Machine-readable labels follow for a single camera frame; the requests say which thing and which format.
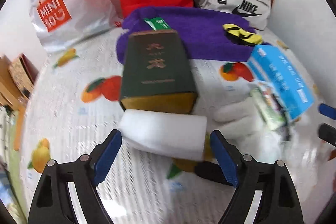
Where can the green tissue pack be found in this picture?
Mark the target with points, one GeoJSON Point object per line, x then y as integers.
{"type": "Point", "coordinates": [269, 111]}

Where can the yellow and black sock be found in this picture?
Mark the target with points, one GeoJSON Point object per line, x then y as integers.
{"type": "Point", "coordinates": [242, 34]}

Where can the white plastic shopping bag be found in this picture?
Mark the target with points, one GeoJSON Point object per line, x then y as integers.
{"type": "Point", "coordinates": [65, 6]}

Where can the blue tissue box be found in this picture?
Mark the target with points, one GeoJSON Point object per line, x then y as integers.
{"type": "Point", "coordinates": [283, 77]}

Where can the patterned brown box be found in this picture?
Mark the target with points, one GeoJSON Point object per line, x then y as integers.
{"type": "Point", "coordinates": [22, 71]}

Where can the fruit print bed sheet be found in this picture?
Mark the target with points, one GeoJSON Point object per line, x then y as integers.
{"type": "Point", "coordinates": [78, 113]}

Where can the wooden bedside table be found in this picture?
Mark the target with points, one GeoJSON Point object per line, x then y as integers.
{"type": "Point", "coordinates": [19, 127]}

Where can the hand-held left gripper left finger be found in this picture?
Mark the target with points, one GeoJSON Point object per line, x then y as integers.
{"type": "Point", "coordinates": [107, 158]}

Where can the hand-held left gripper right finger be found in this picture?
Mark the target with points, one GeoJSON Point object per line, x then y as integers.
{"type": "Point", "coordinates": [224, 158]}

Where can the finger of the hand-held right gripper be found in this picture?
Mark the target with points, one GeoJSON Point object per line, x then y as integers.
{"type": "Point", "coordinates": [328, 110]}
{"type": "Point", "coordinates": [328, 134]}

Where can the brown cardboard piece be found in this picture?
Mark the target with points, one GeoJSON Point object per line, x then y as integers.
{"type": "Point", "coordinates": [6, 82]}

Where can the purple towel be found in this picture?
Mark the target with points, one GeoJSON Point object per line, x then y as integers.
{"type": "Point", "coordinates": [199, 32]}

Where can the small green packet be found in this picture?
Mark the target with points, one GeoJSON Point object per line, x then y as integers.
{"type": "Point", "coordinates": [157, 23]}

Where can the white foam sponge block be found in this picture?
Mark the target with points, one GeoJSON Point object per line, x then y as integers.
{"type": "Point", "coordinates": [164, 132]}

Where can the dark green gift box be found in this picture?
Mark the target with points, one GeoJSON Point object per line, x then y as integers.
{"type": "Point", "coordinates": [157, 71]}

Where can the fruit sticker sheet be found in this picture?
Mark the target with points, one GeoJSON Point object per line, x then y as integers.
{"type": "Point", "coordinates": [270, 94]}

